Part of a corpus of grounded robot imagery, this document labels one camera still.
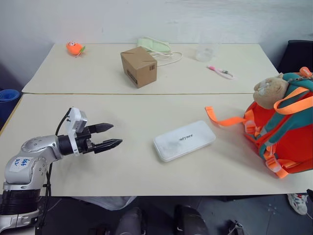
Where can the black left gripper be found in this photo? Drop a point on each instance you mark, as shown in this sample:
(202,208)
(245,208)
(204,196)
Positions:
(84,142)

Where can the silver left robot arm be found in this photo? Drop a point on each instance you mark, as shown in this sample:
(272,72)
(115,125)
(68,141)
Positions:
(29,156)

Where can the orange and teal backpack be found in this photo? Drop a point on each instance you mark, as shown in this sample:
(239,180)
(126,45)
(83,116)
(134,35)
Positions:
(283,127)

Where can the white plastic bag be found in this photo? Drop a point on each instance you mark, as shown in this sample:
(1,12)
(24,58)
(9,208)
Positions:
(107,202)

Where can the brown cardboard box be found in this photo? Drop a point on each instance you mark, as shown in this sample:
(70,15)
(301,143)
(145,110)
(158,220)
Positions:
(139,67)

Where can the white rectangular power bank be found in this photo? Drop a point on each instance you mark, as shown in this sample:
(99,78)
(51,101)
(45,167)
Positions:
(184,140)

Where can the dark rounded robot leg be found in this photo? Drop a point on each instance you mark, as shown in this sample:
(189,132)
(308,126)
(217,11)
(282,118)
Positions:
(130,221)
(189,220)

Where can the orange plush toy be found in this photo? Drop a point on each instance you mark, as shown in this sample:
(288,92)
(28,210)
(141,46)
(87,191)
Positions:
(74,48)

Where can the light green pouch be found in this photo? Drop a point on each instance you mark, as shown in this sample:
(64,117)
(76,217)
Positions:
(152,45)

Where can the pink white small tool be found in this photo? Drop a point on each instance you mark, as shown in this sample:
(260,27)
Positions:
(220,71)

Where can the clear plastic cup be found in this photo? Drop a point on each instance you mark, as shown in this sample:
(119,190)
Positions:
(206,50)

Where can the white sneaker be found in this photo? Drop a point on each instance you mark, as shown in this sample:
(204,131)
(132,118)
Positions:
(297,203)

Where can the black chair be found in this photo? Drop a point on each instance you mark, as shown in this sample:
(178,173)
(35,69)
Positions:
(297,55)

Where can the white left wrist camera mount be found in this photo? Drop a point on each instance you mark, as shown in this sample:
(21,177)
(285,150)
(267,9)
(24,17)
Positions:
(77,122)

